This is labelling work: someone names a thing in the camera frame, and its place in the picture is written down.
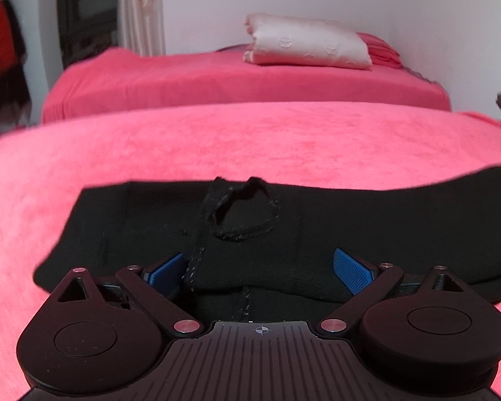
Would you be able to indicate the beige curtain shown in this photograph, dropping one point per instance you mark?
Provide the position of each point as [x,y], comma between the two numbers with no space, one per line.
[142,8]

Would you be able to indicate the dark wooden cabinet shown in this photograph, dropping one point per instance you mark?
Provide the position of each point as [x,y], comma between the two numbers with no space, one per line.
[87,8]

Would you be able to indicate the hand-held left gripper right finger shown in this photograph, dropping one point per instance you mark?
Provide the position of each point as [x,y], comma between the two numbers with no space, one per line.
[353,271]

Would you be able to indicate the black knit sweater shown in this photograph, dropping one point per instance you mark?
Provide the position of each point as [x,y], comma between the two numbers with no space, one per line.
[275,225]

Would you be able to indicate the folded red blanket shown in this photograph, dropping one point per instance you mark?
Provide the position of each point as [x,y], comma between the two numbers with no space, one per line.
[382,52]

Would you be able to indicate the pale pink pillow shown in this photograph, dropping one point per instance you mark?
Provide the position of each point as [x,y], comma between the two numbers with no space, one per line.
[304,41]

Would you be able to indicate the black hanging garment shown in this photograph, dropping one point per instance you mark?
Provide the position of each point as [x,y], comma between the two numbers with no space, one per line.
[19,83]

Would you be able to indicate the bed with pink sheet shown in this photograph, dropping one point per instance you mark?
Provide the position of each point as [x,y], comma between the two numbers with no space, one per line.
[217,83]

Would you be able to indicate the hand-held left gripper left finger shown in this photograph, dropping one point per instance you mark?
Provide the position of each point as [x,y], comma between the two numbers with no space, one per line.
[167,270]

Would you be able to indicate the pink fleece blanket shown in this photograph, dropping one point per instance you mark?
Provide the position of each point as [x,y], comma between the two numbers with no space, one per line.
[108,150]

